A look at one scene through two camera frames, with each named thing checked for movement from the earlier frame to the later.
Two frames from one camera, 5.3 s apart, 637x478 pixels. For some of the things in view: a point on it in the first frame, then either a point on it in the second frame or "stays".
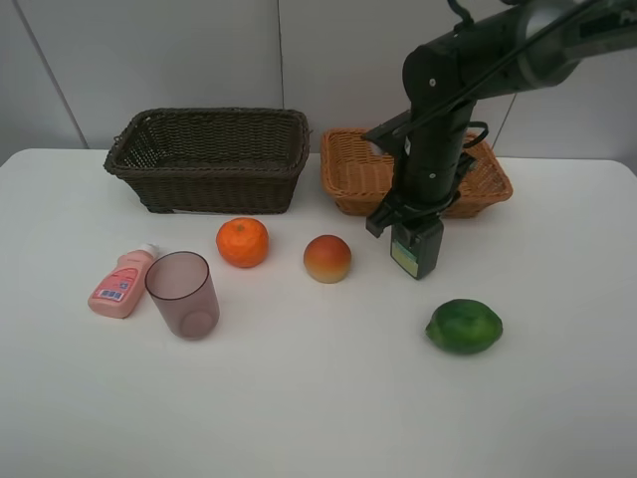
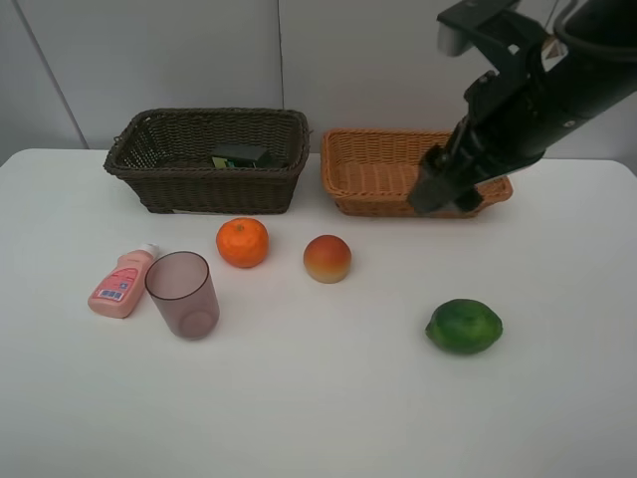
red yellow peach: x=327 y=258 stays
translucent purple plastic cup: x=180 y=285 stays
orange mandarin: x=243 y=242 stays
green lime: x=464 y=326 stays
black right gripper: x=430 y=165 -> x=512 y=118
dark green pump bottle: x=416 y=250 -> x=237 y=156
